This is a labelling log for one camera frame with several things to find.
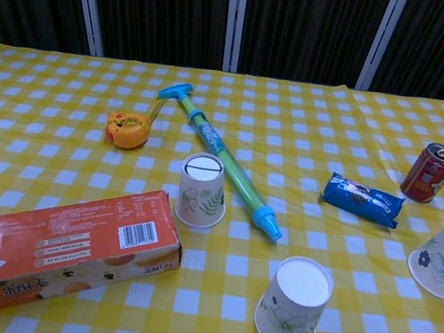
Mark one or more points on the green blue water squirter toy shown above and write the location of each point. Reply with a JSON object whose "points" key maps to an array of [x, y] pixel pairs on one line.
{"points": [[227, 159]]}

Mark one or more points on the orange tape measure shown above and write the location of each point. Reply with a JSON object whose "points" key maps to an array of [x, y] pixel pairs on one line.
{"points": [[126, 130]]}

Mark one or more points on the blue cookie packet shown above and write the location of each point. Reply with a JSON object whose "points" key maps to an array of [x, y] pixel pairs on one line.
{"points": [[362, 199]]}

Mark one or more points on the paper cup green flower print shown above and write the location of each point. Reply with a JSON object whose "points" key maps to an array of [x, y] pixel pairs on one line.
{"points": [[291, 313]]}

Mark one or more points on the yellow white checked tablecloth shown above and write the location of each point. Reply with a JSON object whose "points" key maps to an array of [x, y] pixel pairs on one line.
{"points": [[58, 157]]}

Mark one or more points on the orange cardboard snack box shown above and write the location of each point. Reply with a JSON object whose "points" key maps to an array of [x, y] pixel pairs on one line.
{"points": [[66, 243]]}

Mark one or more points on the red drink can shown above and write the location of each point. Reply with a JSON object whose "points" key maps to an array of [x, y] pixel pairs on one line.
{"points": [[430, 174]]}

